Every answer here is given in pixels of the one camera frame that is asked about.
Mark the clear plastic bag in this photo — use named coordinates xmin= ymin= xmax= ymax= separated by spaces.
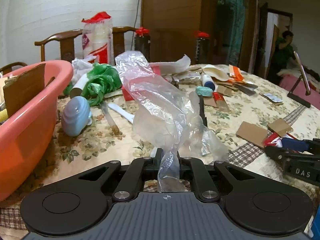
xmin=115 ymin=51 xmax=228 ymax=192

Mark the white plastic comb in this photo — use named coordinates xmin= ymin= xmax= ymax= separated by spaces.
xmin=107 ymin=103 xmax=135 ymax=124

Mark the small brown cardboard piece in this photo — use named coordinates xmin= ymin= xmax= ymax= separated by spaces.
xmin=268 ymin=118 xmax=293 ymax=137

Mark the brown cardboard piece flat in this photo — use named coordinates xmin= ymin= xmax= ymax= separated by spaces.
xmin=236 ymin=121 xmax=268 ymax=148

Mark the black phone stand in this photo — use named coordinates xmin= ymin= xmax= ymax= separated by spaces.
xmin=287 ymin=51 xmax=312 ymax=108

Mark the blister pill pack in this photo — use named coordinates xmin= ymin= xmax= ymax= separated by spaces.
xmin=261 ymin=93 xmax=283 ymax=105

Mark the floral quilted tablecloth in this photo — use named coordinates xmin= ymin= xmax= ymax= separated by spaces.
xmin=1 ymin=74 xmax=319 ymax=238

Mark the clear tube with cork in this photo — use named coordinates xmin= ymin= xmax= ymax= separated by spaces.
xmin=100 ymin=101 xmax=120 ymax=135

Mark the white bottle blue cap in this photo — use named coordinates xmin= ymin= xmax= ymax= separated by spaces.
xmin=201 ymin=73 xmax=215 ymax=91

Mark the light blue ceramic pot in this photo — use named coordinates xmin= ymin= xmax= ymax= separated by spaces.
xmin=61 ymin=96 xmax=92 ymax=137

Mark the white paper bowl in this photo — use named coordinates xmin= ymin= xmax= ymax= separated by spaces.
xmin=202 ymin=64 xmax=229 ymax=82

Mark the red cardboard box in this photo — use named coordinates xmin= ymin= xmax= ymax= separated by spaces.
xmin=121 ymin=65 xmax=161 ymax=101

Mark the orange white paper strip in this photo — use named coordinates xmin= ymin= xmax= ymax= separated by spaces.
xmin=229 ymin=64 xmax=244 ymax=82

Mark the white cylinder tube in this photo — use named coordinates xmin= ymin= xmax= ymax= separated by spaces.
xmin=69 ymin=74 xmax=88 ymax=99

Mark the pink plastic basin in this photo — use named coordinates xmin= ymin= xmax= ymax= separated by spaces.
xmin=1 ymin=60 xmax=73 ymax=200

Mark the green plastic bag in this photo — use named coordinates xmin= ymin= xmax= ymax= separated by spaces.
xmin=63 ymin=63 xmax=123 ymax=107

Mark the person in dark clothes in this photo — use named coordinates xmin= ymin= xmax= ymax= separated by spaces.
xmin=267 ymin=30 xmax=296 ymax=85

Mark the dark bottle red lid right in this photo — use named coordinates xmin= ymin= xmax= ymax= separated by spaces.
xmin=195 ymin=31 xmax=210 ymax=64

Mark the dark bottle red lid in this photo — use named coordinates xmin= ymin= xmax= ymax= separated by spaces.
xmin=135 ymin=27 xmax=151 ymax=62
xmin=195 ymin=31 xmax=210 ymax=64

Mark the white plastic bag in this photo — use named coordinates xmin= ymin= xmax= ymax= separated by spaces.
xmin=71 ymin=55 xmax=96 ymax=85

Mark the dark bottle red lid left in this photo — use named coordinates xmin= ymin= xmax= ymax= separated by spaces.
xmin=135 ymin=27 xmax=151 ymax=62

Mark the brown cardboard piece in basin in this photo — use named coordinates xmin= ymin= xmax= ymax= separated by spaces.
xmin=3 ymin=63 xmax=46 ymax=117

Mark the bag of paper cups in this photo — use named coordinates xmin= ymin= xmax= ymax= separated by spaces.
xmin=81 ymin=11 xmax=113 ymax=64

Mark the wooden cabinet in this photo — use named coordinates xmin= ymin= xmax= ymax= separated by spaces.
xmin=141 ymin=0 xmax=217 ymax=62

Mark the wooden chair behind table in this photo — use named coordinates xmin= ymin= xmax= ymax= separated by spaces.
xmin=34 ymin=26 xmax=137 ymax=62

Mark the round wooden armchair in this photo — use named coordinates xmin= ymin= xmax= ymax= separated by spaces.
xmin=0 ymin=62 xmax=27 ymax=75

